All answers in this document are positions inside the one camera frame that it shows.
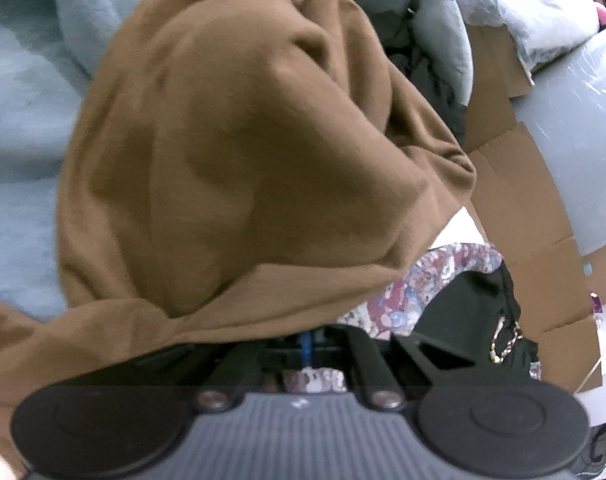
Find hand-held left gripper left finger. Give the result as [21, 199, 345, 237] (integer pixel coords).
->
[195, 332, 314, 408]

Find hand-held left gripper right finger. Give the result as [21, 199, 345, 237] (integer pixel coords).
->
[314, 325, 488, 408]

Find black floral trim garment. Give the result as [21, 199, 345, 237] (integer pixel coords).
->
[333, 242, 541, 387]

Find brown garment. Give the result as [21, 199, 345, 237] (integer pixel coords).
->
[0, 0, 478, 480]

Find brown cardboard sheet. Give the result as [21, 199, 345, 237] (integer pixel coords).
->
[460, 24, 606, 395]

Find grey pillow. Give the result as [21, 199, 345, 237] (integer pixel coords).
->
[0, 0, 148, 322]

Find white plastic bag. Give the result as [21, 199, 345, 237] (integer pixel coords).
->
[448, 0, 604, 68]

